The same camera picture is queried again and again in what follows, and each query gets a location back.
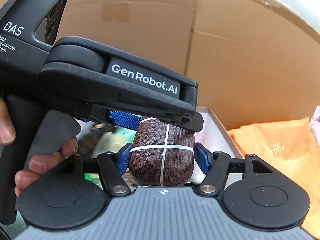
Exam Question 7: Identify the large cardboard box wall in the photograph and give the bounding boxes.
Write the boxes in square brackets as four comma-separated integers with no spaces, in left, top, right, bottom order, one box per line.
[59,0,319,129]

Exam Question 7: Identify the brown glasses case white stripes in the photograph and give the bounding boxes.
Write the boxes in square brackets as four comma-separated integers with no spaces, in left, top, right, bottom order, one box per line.
[129,116,195,187]

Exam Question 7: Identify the person's left hand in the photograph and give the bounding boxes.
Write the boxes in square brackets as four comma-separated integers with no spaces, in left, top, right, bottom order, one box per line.
[1,100,79,196]

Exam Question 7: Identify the orange plastic bag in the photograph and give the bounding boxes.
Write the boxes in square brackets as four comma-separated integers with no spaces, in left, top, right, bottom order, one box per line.
[228,117,319,239]

